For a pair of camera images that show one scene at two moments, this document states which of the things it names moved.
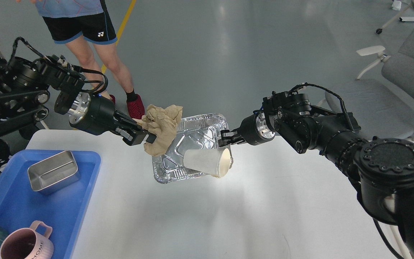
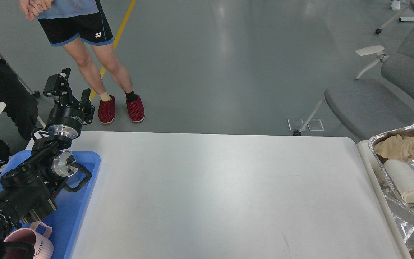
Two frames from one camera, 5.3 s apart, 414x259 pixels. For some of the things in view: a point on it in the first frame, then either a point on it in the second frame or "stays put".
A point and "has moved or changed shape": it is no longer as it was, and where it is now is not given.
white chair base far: [379, 31] stays put
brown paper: [162, 123] has moved or changed shape
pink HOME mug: [31, 243] stays put
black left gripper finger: [132, 132] -> [57, 85]
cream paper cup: [215, 162] has moved or changed shape
